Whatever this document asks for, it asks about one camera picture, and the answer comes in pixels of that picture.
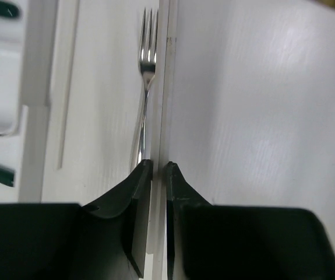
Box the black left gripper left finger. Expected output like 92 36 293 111
0 160 153 279

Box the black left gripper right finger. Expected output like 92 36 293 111
164 162 335 279

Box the silver fork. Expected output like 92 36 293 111
130 9 158 170

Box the white compartment cutlery tray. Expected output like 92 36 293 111
0 1 58 202

